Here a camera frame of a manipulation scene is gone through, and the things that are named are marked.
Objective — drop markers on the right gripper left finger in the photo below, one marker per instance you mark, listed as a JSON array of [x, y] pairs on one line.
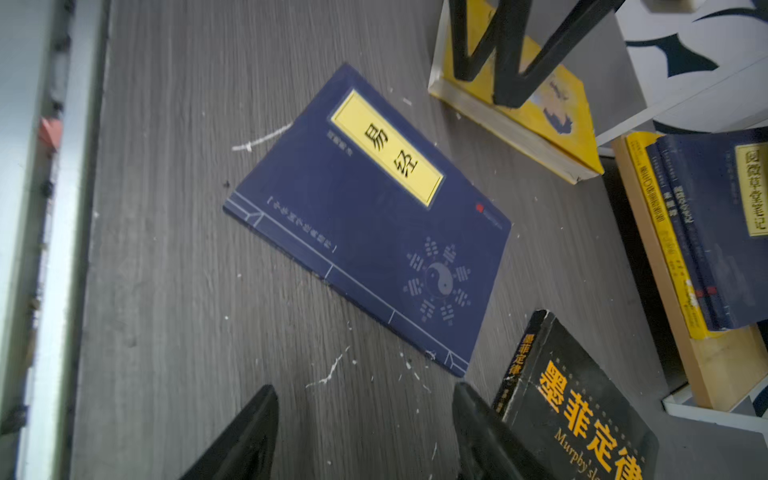
[[245, 449]]

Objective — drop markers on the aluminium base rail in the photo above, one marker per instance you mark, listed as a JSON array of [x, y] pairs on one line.
[[52, 72]]

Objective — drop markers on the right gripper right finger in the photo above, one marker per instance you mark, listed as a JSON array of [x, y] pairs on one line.
[[488, 449]]

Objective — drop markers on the navy Yijing book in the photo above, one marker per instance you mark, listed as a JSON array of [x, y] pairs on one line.
[[353, 193]]

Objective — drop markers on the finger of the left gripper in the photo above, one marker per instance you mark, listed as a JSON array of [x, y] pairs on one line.
[[515, 83], [466, 65]]

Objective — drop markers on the black Murphy's law book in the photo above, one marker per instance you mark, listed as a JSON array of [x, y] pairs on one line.
[[568, 413]]

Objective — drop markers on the yellow book in shelf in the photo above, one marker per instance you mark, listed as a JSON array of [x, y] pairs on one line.
[[694, 317]]

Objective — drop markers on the navy book with figures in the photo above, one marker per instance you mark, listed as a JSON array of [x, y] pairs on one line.
[[696, 293], [720, 186]]

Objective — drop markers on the white wooden bookshelf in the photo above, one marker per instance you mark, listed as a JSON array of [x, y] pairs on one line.
[[722, 373]]

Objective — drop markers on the yellow cartoon cover book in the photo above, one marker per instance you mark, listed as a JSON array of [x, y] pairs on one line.
[[553, 126]]

